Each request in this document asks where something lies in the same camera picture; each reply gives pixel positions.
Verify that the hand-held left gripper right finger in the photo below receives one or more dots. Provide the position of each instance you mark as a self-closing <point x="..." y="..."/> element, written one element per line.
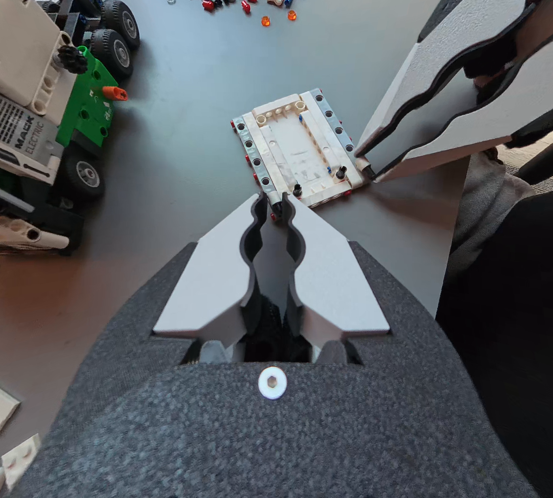
<point x="337" y="290"/>

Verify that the white grey lego panel assembly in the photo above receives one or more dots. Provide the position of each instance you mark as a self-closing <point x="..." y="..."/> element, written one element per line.
<point x="293" y="152"/>

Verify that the person's black top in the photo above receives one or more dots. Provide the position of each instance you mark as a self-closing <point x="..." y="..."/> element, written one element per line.
<point x="497" y="355"/>

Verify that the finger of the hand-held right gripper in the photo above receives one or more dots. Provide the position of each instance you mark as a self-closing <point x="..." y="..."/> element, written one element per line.
<point x="458" y="31"/>
<point x="497" y="118"/>

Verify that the person's grey trouser leg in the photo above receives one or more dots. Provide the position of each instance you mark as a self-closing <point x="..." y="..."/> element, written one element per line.
<point x="488" y="200"/>

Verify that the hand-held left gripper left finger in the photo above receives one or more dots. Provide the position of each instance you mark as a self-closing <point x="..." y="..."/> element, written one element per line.
<point x="203" y="290"/>

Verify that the white green lego truck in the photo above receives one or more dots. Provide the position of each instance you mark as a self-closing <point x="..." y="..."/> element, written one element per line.
<point x="39" y="126"/>

